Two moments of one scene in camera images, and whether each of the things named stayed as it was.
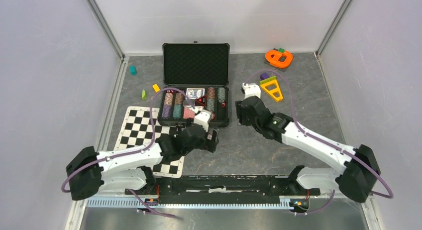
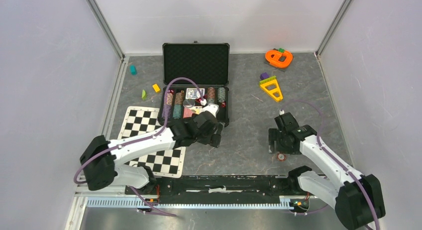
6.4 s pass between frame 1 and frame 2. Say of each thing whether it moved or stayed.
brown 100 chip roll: stayed
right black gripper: moved
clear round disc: stayed
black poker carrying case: stayed
